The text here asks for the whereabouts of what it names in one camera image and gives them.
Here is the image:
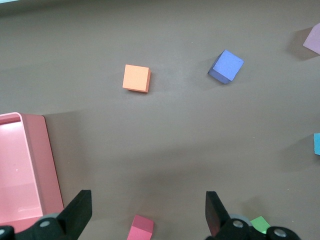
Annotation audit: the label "pink plastic bin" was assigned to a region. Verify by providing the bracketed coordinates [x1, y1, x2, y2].
[0, 112, 65, 230]

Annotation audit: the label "pink foam block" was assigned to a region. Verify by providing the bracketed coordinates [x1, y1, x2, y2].
[302, 23, 320, 55]

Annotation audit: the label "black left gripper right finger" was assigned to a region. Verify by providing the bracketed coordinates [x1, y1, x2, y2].
[204, 191, 301, 240]

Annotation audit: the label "red foam block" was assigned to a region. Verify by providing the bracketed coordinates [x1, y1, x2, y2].
[126, 214, 155, 240]

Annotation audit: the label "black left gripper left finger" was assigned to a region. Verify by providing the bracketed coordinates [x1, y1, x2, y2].
[0, 189, 93, 240]

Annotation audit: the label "orange foam block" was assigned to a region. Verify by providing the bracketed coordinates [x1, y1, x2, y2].
[122, 64, 152, 94]

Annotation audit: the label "brown table mat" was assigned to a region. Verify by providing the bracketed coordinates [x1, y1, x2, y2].
[0, 0, 320, 240]

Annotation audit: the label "light blue foam block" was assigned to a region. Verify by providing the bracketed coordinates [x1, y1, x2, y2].
[313, 133, 320, 156]

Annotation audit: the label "purple foam block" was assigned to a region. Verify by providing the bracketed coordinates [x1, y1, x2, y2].
[207, 49, 245, 85]

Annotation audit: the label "green foam block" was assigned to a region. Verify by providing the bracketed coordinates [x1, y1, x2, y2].
[249, 215, 271, 235]

